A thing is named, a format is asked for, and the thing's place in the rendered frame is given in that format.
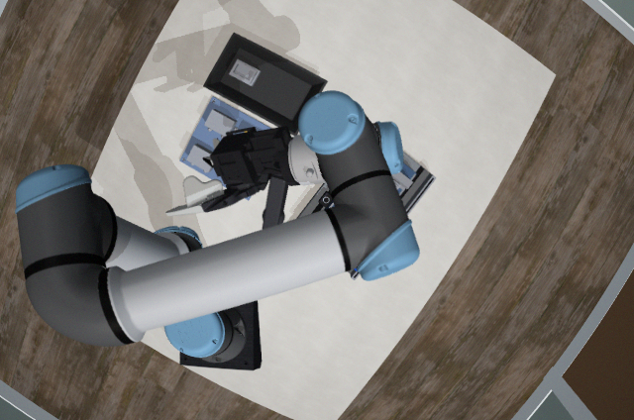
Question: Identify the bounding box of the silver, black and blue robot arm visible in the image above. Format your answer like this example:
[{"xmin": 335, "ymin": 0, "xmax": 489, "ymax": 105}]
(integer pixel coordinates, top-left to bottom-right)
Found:
[{"xmin": 15, "ymin": 90, "xmax": 420, "ymax": 363}]

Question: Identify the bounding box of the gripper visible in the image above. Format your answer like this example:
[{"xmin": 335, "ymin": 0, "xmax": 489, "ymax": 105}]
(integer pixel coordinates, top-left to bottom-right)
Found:
[{"xmin": 165, "ymin": 126, "xmax": 301, "ymax": 216}]

